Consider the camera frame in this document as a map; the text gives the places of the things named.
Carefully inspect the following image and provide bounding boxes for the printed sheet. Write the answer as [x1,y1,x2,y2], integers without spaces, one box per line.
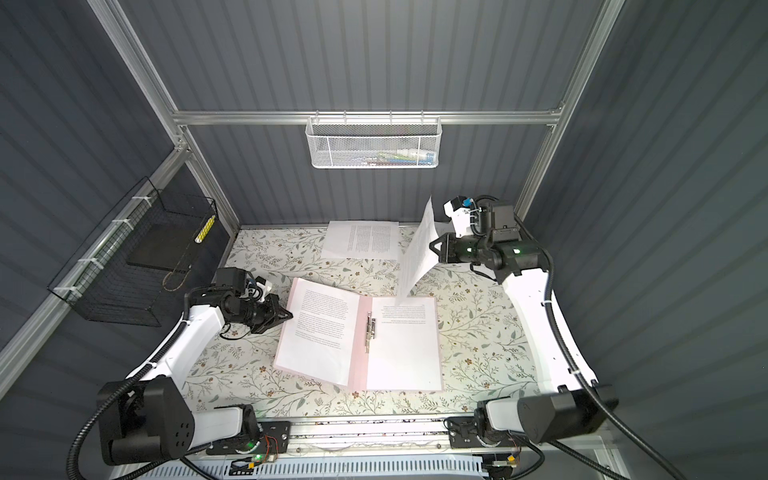
[366,297,443,392]
[396,198,454,303]
[273,278,360,386]
[321,221,400,261]

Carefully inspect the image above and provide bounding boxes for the pink paper folder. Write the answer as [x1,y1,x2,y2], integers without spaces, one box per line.
[272,277,445,394]

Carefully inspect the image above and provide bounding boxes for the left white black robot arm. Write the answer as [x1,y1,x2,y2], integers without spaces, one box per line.
[95,267,292,466]

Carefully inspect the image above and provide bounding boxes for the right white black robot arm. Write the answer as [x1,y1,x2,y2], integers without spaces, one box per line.
[429,195,618,444]

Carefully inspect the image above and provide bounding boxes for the metal folder clip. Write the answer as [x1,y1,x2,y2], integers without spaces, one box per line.
[364,312,377,354]

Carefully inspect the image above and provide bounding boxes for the yellow marker pen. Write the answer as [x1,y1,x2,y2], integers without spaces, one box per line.
[194,215,217,244]

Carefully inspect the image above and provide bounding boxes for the black flat pad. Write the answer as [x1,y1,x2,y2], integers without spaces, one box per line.
[126,224,202,273]

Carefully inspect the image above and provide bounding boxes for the markers in white basket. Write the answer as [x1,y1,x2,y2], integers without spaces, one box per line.
[347,148,438,166]

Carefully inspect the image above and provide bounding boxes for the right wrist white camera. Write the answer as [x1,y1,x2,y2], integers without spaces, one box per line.
[443,196,475,238]

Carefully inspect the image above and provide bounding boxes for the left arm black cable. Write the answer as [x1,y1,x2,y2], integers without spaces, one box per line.
[65,281,265,480]

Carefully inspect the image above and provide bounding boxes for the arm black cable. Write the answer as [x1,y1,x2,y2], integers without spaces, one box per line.
[467,194,691,480]
[65,281,265,480]

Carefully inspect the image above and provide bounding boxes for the black wire basket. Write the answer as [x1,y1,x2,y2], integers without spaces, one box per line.
[48,183,221,327]

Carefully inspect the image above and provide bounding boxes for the aluminium front rail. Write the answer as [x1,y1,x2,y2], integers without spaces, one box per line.
[119,410,607,463]

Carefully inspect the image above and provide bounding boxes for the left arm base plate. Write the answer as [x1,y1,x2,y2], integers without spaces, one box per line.
[205,421,292,456]

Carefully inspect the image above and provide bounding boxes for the white wire mesh basket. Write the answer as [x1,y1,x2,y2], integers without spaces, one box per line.
[305,117,443,169]

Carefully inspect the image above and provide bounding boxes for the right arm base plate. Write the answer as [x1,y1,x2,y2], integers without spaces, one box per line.
[442,416,526,449]

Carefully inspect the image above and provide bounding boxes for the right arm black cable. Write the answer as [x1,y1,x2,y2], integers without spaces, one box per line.
[467,194,691,480]

